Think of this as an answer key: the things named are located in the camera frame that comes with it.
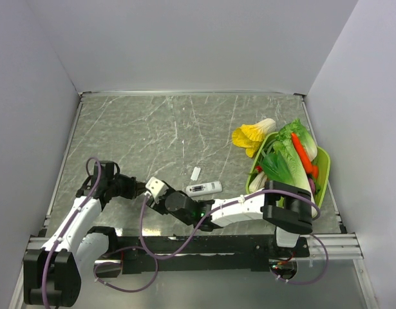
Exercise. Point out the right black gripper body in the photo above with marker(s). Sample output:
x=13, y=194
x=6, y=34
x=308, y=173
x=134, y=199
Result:
x=161, y=206

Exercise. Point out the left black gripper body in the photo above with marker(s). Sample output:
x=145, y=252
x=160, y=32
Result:
x=122, y=185

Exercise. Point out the white remote control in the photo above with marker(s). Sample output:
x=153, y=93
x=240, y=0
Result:
x=204, y=189

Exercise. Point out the white battery cover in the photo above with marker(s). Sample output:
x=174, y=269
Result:
x=195, y=174

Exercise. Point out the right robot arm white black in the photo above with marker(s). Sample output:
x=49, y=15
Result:
x=291, y=209

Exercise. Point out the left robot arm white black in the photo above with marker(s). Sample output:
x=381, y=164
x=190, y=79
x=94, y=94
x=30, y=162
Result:
x=52, y=274

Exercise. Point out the yellow toy cabbage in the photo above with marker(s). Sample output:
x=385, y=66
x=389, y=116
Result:
x=250, y=137

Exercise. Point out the green toy lettuce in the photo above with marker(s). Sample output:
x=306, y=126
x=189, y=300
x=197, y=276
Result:
x=282, y=164

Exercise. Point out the green plastic basket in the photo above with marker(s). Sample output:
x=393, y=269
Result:
x=322, y=161

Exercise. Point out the orange toy carrot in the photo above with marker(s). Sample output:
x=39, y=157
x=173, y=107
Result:
x=306, y=154

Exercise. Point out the green toy napa cabbage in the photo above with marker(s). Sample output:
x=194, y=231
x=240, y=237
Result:
x=302, y=133

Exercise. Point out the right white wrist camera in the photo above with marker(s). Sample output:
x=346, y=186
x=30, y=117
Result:
x=157, y=188

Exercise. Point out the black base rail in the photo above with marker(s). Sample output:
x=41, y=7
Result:
x=224, y=252

